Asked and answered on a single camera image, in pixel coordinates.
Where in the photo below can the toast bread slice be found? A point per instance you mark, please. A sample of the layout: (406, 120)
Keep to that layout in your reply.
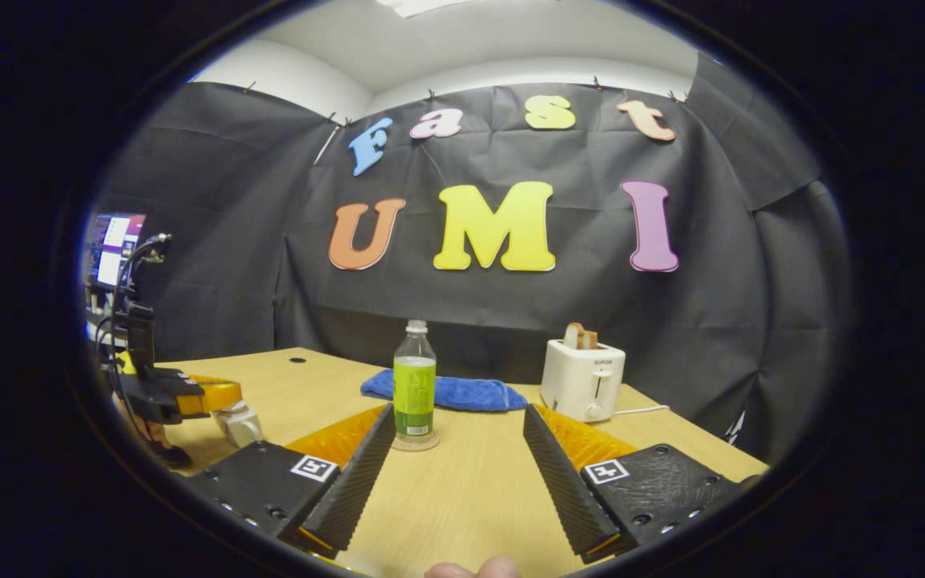
(572, 335)
(589, 340)

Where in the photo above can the clear green-label water bottle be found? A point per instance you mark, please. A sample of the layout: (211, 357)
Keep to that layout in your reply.
(414, 393)

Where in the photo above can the blue towel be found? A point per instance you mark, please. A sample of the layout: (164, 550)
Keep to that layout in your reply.
(478, 393)

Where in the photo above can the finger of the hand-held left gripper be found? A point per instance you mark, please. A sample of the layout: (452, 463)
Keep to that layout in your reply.
(218, 395)

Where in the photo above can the computer monitor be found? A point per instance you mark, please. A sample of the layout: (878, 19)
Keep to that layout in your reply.
(117, 249)

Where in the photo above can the black backdrop cloth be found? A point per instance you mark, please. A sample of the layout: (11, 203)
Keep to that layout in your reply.
(230, 241)

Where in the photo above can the white toaster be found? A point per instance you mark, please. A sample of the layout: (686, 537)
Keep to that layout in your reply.
(579, 381)

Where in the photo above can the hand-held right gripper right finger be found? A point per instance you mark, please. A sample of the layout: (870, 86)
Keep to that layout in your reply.
(563, 482)

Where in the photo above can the ceiling light panel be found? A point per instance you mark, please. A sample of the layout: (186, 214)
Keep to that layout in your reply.
(422, 6)

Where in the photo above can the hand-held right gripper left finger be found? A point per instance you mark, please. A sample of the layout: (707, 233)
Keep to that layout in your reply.
(354, 482)

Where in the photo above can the white floral teacup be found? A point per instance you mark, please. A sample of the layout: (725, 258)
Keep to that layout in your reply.
(244, 429)

